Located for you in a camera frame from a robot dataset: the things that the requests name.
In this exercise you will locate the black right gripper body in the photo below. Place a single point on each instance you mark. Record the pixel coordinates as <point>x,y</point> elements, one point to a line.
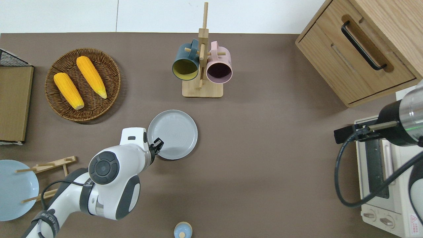
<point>393,135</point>

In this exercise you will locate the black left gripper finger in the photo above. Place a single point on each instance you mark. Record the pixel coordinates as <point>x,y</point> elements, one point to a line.
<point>158,144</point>

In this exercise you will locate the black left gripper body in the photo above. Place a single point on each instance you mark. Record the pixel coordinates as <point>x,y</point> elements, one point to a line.
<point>151,153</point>

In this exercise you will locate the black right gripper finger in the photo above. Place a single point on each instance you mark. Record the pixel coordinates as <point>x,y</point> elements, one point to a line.
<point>343,135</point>

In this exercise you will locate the gray plate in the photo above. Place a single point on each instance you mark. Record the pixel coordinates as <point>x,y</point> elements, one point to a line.
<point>175,134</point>

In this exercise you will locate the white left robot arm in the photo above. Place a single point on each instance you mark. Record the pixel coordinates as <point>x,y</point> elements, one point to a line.
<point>109,185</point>

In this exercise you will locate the wooden plate rack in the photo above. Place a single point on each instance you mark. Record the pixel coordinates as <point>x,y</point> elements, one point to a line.
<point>53,164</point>

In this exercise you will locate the light blue plate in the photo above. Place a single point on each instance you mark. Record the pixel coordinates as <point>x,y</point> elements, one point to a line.
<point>15,191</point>

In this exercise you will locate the brown wicker basket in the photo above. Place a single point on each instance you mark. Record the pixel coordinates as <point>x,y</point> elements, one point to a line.
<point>99,109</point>

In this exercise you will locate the white toaster oven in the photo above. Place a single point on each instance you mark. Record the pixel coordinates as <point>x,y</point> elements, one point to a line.
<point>396,205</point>

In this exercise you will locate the wooden mug rack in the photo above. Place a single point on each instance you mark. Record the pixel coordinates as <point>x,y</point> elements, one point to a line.
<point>202,91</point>

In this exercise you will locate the wooden cabinet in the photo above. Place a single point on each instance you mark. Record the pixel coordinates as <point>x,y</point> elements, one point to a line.
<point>330,59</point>

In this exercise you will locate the brown table mat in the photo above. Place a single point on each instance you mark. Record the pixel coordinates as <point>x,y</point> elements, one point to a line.
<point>264,148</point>

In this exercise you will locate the teal mug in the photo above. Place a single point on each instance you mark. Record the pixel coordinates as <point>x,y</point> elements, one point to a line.
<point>185,67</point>

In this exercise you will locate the blue service bell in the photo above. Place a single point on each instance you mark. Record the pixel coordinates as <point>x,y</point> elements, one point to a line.
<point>182,231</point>

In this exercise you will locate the yellow corn cob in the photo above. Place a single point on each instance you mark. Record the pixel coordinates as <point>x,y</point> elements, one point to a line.
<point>92,77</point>
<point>68,91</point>

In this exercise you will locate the pink mug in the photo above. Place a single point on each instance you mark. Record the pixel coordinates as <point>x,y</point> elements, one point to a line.
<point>219,71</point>

